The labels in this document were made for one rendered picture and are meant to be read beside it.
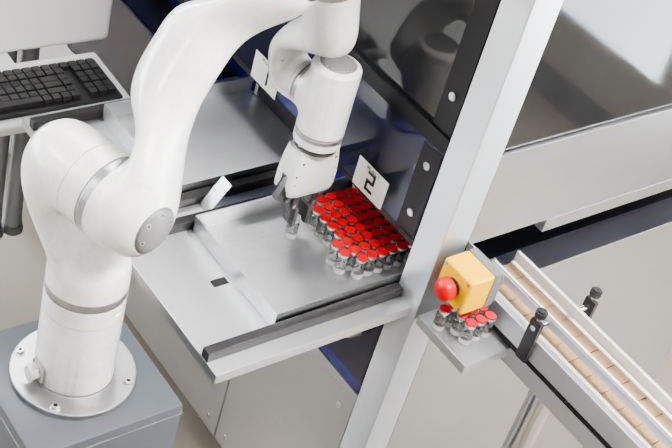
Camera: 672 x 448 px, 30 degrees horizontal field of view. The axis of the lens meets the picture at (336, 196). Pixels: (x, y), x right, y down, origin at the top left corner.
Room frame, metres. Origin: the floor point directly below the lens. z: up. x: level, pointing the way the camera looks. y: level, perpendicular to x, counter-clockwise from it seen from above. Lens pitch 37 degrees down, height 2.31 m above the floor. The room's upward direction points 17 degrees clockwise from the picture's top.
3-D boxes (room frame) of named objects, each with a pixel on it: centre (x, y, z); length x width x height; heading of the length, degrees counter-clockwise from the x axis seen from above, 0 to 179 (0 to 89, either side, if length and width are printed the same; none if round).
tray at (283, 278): (1.71, 0.01, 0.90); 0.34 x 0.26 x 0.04; 136
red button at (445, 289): (1.58, -0.22, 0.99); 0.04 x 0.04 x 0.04; 46
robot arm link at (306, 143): (1.74, 0.06, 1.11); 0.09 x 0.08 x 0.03; 136
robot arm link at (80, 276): (1.31, 0.33, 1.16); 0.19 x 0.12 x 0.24; 60
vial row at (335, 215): (1.75, -0.03, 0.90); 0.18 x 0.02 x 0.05; 46
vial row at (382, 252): (1.77, -0.05, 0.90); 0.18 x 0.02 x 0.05; 46
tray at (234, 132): (1.94, 0.26, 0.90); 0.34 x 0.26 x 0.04; 136
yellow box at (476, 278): (1.62, -0.25, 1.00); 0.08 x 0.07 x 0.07; 136
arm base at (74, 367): (1.30, 0.31, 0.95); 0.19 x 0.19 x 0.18
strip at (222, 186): (1.71, 0.24, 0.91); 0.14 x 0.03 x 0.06; 137
